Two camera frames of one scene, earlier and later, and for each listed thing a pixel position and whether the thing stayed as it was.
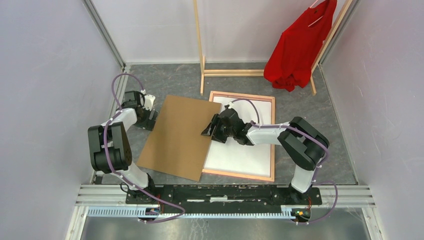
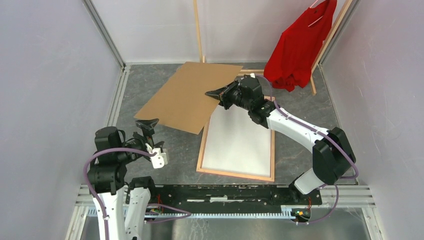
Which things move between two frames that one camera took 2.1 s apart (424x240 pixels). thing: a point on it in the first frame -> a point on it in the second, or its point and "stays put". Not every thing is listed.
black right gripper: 216,135 -> 222,94
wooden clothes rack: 204,72 stays put
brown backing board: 175,144 -> 182,103
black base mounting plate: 223,195 stays put
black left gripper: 149,124 -> 147,126
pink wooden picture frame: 248,97 stays put
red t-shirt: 292,58 stays put
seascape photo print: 233,157 stays put
